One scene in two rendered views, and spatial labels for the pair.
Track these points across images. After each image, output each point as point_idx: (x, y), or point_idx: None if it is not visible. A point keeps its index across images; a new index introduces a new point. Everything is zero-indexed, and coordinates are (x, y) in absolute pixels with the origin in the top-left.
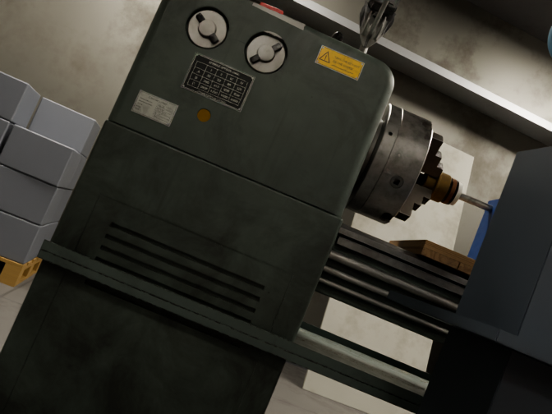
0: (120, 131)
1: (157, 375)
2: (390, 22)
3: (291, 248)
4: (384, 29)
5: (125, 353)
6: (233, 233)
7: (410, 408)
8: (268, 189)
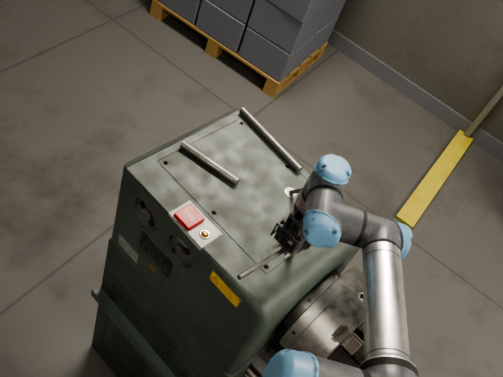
0: (115, 250)
1: (152, 374)
2: (306, 245)
3: (203, 371)
4: (300, 249)
5: (138, 354)
6: (174, 341)
7: None
8: (188, 332)
